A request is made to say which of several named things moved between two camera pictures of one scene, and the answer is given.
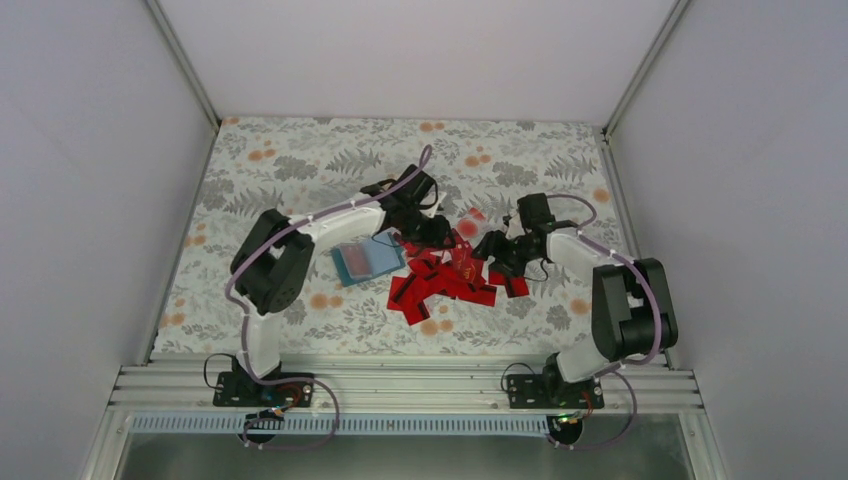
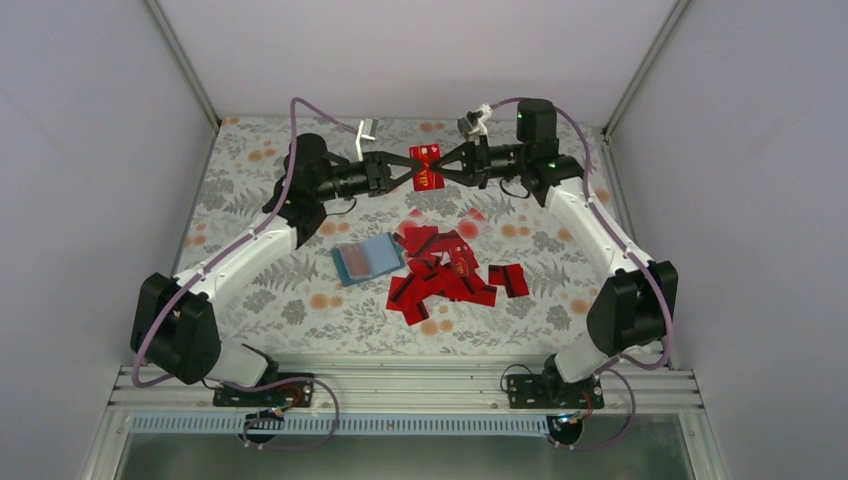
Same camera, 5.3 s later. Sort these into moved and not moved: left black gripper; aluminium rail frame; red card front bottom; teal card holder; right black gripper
Moved: left black gripper; right black gripper
Not moved: teal card holder; aluminium rail frame; red card front bottom
